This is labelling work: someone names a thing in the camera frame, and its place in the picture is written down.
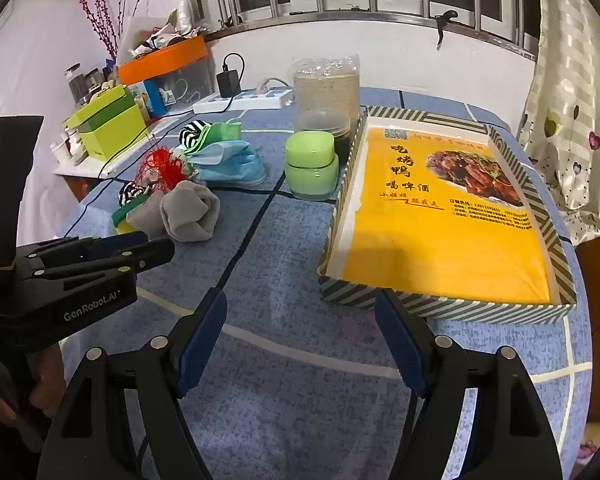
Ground black charger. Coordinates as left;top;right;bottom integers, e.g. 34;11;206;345
216;53;246;98

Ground white power strip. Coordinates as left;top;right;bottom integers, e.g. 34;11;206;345
192;87;293;114

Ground blue white carton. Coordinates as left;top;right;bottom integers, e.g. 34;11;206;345
129;80;170;117

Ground person's left hand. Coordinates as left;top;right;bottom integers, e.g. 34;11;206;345
29;346;67;411

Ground small white bottles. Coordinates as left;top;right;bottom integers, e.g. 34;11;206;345
50;127;88;166

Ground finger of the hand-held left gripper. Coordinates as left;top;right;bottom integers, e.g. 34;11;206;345
27;238;176;293
16;231;149;267

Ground striped cardboard box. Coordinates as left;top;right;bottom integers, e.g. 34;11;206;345
316;105;578;322

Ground green yellow sponge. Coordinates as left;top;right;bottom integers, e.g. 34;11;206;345
112;194;151;235

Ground clear lidded plastic container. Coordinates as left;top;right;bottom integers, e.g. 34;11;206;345
294;107;353;161

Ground blue face mask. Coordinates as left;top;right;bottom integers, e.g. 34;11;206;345
187;140;268;190

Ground white side table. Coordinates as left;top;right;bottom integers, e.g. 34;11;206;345
52;105;201;181

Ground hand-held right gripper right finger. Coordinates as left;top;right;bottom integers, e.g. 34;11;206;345
375;289;563;480

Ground pile of wrappers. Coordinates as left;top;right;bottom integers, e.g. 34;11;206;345
129;0;212;58

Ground black white striped cloth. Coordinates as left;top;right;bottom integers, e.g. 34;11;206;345
117;180;151;208

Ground light green jar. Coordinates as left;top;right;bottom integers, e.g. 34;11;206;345
284;130;340;202

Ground storage box with orange lid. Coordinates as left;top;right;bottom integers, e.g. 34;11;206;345
116;35;216;116

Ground heart print curtain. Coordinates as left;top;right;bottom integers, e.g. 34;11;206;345
516;0;600;248

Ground row of glass jars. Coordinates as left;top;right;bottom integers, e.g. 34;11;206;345
65;62;113;106

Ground metal window grille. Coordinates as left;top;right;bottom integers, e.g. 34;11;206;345
187;0;541;61

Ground red tassel knot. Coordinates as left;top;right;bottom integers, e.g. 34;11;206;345
134;144;188;196

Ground bagged stack of plastic containers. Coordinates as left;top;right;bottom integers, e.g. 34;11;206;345
292;55;362;121

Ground striped cloth with green trim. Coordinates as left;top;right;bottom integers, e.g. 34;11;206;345
178;120;243;155

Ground light grey sock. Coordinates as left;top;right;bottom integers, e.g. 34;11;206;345
129;194;167;241
161;180;222;243

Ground blue checked blanket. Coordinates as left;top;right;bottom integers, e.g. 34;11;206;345
57;85;593;480

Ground lime green box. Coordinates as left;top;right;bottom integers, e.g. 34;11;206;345
62;84;148;163

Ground pink flower branches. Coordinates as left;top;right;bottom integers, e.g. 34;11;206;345
75;0;153;63

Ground black hook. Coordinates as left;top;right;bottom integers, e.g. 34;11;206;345
432;10;460;50

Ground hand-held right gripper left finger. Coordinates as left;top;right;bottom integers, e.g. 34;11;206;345
36;286;229;480

